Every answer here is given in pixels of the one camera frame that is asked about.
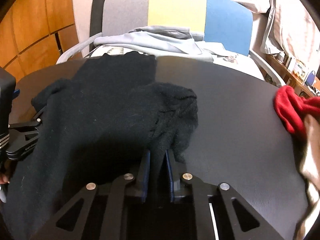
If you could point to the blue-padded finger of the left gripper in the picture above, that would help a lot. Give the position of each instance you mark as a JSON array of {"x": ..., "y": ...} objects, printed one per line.
[{"x": 23, "y": 137}]

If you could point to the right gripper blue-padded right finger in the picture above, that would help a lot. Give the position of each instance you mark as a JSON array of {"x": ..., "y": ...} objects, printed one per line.
[{"x": 217, "y": 211}]

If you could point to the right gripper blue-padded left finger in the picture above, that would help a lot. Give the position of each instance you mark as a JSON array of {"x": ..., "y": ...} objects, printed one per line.
[{"x": 98, "y": 211}]

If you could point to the black knit sweater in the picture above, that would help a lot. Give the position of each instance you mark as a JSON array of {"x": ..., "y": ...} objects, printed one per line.
[{"x": 96, "y": 126}]

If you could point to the person's left hand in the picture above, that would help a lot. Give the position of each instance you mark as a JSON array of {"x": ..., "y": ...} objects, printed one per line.
[{"x": 4, "y": 178}]

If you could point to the red and cream knit sweater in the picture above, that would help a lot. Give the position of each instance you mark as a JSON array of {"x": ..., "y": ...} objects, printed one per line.
[{"x": 300, "y": 117}]

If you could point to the white printed cushion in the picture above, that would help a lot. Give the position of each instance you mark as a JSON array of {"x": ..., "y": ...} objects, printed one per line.
[{"x": 110, "y": 51}]

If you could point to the light grey hoodie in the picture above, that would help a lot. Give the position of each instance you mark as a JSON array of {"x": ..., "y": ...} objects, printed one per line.
[{"x": 161, "y": 40}]

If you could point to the grey yellow blue chair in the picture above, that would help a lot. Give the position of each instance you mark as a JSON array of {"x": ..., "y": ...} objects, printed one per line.
[{"x": 223, "y": 21}]

